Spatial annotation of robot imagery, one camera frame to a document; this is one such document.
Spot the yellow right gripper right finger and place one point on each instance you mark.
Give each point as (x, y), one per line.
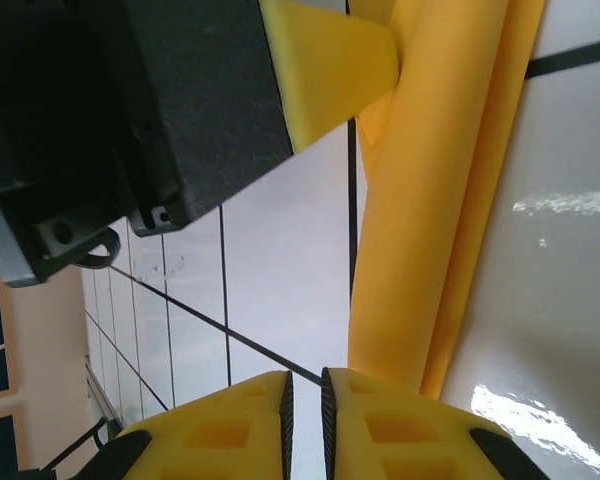
(405, 445)

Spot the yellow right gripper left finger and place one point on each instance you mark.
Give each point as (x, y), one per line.
(220, 445)

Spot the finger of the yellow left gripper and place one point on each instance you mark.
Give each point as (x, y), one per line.
(330, 75)

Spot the yellow paper sheet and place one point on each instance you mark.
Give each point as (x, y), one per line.
(420, 200)

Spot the long aluminium base rail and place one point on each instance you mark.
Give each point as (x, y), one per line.
(100, 400)

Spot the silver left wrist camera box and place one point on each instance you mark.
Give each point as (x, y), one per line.
(5, 250)

